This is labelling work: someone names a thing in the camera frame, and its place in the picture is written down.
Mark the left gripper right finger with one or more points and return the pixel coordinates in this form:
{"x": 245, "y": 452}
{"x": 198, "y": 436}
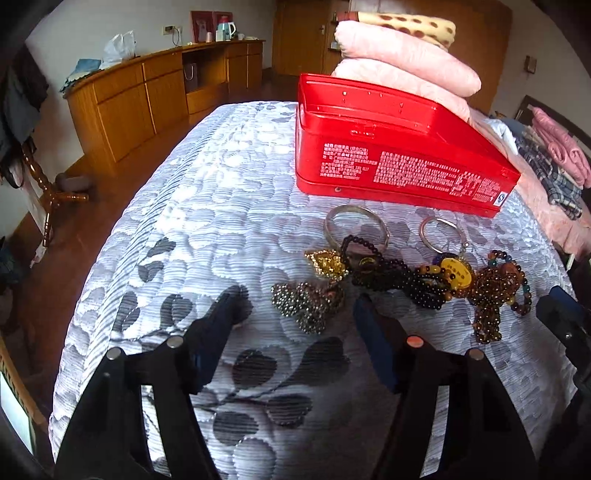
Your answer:
{"x": 454, "y": 419}

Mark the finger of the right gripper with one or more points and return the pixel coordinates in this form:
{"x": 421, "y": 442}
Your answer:
{"x": 569, "y": 322}

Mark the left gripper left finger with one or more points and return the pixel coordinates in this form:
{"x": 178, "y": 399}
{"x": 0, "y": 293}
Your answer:
{"x": 106, "y": 437}

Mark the gold filigree ornament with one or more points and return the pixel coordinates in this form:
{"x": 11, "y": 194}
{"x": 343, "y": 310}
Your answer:
{"x": 328, "y": 264}

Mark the pink bed cover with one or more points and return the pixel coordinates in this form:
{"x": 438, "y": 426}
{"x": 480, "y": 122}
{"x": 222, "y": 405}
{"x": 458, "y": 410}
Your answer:
{"x": 573, "y": 236}

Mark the right silver bangle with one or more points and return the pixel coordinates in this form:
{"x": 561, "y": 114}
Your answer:
{"x": 424, "y": 231}

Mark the silver bangle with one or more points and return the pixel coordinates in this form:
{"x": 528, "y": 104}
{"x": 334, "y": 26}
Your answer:
{"x": 424, "y": 231}
{"x": 348, "y": 208}

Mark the plaid checked shirt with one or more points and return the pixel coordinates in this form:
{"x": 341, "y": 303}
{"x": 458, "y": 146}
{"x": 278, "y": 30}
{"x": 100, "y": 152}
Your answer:
{"x": 561, "y": 190}

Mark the pink folded clothes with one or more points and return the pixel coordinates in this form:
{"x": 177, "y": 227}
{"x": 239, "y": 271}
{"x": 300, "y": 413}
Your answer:
{"x": 563, "y": 149}

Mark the left silver bangle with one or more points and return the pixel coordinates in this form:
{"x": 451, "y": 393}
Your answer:
{"x": 348, "y": 208}

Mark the wooden coat rack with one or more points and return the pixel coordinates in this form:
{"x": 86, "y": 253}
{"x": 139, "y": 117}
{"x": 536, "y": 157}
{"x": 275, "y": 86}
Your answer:
{"x": 52, "y": 198}

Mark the red tin box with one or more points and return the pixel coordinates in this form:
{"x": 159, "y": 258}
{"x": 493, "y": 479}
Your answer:
{"x": 364, "y": 141}

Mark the yellow brown spotted blanket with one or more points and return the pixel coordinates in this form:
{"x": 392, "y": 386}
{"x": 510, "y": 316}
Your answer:
{"x": 434, "y": 30}

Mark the lower pink folded quilt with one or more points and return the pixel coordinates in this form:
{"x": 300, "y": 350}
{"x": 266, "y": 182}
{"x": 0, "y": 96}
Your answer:
{"x": 383, "y": 74}

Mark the long wooden sideboard cabinet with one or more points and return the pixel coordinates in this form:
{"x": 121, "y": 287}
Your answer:
{"x": 117, "y": 110}

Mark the dark hanging clothes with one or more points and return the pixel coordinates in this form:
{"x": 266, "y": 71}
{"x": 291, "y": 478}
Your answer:
{"x": 24, "y": 88}

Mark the blue cloth on cabinet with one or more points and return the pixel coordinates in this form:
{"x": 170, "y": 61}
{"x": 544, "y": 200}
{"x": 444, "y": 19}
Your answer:
{"x": 83, "y": 68}

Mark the grey paper bag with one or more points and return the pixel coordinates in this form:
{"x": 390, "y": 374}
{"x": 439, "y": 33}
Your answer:
{"x": 190, "y": 74}

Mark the wooden wardrobe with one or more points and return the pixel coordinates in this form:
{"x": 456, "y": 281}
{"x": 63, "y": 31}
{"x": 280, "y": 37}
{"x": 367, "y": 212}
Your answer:
{"x": 304, "y": 30}

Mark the white plastic bag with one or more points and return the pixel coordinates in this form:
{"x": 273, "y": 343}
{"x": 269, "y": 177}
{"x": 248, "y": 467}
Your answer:
{"x": 119, "y": 49}

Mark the light blue electric kettle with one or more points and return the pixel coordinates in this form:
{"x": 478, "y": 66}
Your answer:
{"x": 225, "y": 29}

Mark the wall mounted phone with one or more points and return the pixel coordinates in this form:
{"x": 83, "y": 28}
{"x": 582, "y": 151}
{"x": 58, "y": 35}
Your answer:
{"x": 530, "y": 64}

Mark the wall socket with plug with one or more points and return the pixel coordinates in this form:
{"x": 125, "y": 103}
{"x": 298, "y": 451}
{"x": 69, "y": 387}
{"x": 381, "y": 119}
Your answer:
{"x": 175, "y": 33}

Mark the red picture frame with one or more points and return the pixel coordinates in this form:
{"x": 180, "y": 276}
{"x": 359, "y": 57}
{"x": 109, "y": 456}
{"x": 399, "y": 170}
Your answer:
{"x": 203, "y": 22}

